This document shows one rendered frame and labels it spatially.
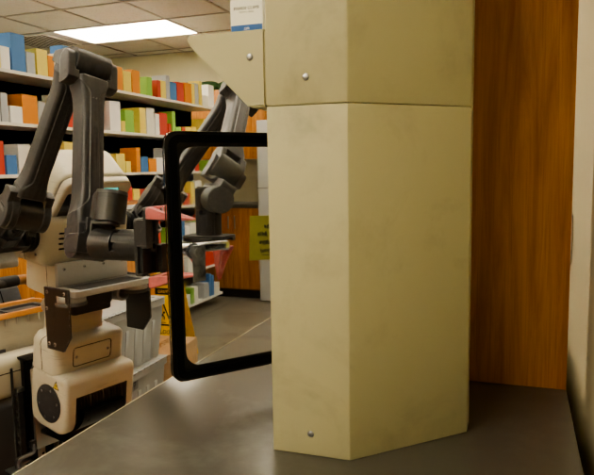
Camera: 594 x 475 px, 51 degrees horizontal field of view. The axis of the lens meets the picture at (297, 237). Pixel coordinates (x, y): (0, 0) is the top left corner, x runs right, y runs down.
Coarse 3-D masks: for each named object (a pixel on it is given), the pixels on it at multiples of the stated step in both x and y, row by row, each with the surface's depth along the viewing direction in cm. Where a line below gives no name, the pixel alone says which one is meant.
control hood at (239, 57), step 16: (240, 32) 82; (256, 32) 81; (192, 48) 85; (208, 48) 83; (224, 48) 83; (240, 48) 82; (256, 48) 81; (208, 64) 84; (224, 64) 83; (240, 64) 82; (256, 64) 81; (224, 80) 84; (240, 80) 82; (256, 80) 82; (240, 96) 83; (256, 96) 82
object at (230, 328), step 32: (192, 160) 98; (224, 160) 101; (256, 160) 104; (192, 192) 98; (224, 192) 101; (256, 192) 104; (192, 224) 99; (224, 224) 102; (256, 224) 105; (224, 256) 102; (256, 256) 106; (192, 288) 100; (224, 288) 103; (256, 288) 106; (192, 320) 100; (224, 320) 103; (256, 320) 107; (192, 352) 101; (224, 352) 104; (256, 352) 107
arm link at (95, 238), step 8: (96, 224) 114; (104, 224) 113; (112, 224) 113; (96, 232) 112; (104, 232) 112; (112, 232) 111; (88, 240) 112; (96, 240) 111; (104, 240) 111; (88, 248) 112; (96, 248) 111; (104, 248) 111; (112, 248) 111; (96, 256) 112; (104, 256) 112
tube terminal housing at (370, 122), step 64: (320, 0) 78; (384, 0) 79; (448, 0) 83; (320, 64) 79; (384, 64) 80; (448, 64) 84; (320, 128) 80; (384, 128) 81; (448, 128) 85; (320, 192) 80; (384, 192) 82; (448, 192) 86; (320, 256) 81; (384, 256) 82; (448, 256) 87; (320, 320) 82; (384, 320) 83; (448, 320) 88; (320, 384) 83; (384, 384) 84; (448, 384) 89; (320, 448) 84; (384, 448) 85
